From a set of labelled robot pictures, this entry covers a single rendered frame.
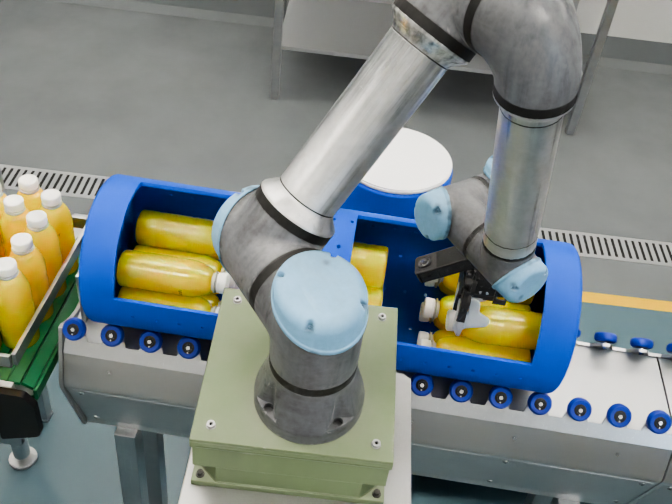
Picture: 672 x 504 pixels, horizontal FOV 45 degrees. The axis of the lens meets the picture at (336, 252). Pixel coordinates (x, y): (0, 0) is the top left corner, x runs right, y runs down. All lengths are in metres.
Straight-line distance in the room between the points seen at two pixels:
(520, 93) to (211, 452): 0.60
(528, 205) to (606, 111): 3.59
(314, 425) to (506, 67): 0.50
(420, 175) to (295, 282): 1.03
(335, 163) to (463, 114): 3.31
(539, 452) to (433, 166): 0.73
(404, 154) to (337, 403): 1.05
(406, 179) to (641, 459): 0.79
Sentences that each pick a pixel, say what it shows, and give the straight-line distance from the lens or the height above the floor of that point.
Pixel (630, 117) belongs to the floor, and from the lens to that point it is 4.66.
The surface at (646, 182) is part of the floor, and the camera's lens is 4.16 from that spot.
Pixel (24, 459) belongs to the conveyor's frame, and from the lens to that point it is 2.68.
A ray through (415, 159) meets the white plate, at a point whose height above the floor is 1.04.
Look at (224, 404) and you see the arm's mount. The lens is 1.14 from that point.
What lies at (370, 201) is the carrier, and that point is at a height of 0.99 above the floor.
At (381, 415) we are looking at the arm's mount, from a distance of 1.15.
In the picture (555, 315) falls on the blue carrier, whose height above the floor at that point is 1.19.
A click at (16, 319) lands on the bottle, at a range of 1.67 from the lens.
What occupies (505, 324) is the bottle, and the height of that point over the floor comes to 1.13.
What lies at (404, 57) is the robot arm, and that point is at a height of 1.71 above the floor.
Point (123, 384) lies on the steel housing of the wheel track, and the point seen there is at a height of 0.86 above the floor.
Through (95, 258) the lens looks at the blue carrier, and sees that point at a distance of 1.49.
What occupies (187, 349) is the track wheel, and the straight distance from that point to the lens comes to 1.60.
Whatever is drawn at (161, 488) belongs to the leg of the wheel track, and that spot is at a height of 0.21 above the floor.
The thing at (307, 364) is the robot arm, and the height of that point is 1.41.
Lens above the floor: 2.16
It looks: 41 degrees down
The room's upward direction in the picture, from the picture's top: 7 degrees clockwise
